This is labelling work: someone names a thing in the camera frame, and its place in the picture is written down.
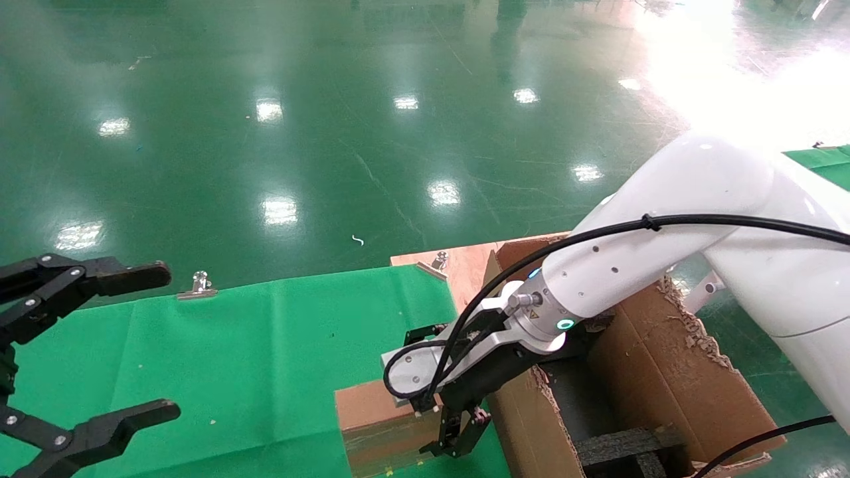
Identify large open cardboard carton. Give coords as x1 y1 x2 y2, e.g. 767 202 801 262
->
485 232 788 478

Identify small brown cardboard box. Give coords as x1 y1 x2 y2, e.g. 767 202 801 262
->
334 378 466 478

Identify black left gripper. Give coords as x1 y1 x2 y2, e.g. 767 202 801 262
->
0 254 181 478

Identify black foam insert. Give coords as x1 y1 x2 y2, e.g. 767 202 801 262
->
576 426 691 478

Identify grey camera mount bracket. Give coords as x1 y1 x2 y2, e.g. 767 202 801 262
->
458 299 566 374

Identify black camera cable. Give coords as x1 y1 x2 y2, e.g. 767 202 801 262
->
384 214 850 478

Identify green cloth on side table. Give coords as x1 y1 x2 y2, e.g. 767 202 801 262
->
784 145 850 175

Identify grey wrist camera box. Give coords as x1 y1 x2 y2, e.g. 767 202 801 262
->
382 332 466 402

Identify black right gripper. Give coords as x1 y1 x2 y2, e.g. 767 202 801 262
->
404 323 568 459

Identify large green table cloth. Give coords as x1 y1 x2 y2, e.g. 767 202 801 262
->
0 266 512 478

